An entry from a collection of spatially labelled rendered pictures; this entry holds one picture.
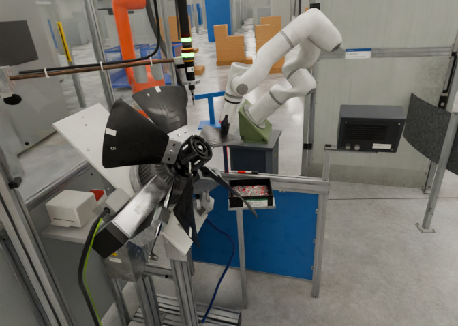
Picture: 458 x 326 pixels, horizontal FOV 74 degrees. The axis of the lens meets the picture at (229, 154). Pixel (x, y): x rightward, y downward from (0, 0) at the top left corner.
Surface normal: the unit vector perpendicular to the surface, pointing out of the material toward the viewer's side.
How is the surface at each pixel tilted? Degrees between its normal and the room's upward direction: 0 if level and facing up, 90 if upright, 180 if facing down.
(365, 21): 89
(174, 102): 34
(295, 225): 90
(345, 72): 90
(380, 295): 0
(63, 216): 90
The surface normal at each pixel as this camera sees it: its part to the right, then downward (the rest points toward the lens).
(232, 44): -0.04, 0.44
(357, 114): -0.13, -0.76
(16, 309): 0.96, 0.06
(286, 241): -0.27, 0.44
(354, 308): -0.07, -0.90
